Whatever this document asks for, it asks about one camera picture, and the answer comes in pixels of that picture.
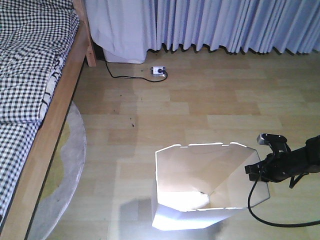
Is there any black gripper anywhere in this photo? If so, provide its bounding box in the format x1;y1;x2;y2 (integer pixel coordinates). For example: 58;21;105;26
244;149;310;183

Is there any white plastic trash bin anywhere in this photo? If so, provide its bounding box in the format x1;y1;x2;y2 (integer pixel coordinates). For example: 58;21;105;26
151;142;270;231

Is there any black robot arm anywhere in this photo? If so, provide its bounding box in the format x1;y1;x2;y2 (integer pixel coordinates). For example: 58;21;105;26
245;133;320;189

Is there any white floor outlet box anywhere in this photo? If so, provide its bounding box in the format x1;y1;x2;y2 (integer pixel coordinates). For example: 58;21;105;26
150;66;166;77

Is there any grey pleated curtain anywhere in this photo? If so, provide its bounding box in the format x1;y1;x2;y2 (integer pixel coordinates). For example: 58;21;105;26
147;0;320;54

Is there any grey round rug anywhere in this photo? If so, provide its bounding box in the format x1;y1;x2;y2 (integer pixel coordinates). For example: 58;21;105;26
26;103;87;240

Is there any white sheer curtain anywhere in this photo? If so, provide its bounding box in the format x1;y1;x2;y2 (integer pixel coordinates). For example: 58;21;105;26
85;0;157;64

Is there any black white checkered bedding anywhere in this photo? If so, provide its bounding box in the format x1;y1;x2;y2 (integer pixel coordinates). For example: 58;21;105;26
0;0;80;217

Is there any black floor power cable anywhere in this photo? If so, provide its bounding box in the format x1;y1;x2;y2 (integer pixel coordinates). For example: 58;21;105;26
103;58;169;83

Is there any wooden bed frame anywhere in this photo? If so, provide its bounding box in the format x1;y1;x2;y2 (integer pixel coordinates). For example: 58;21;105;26
0;0;97;240

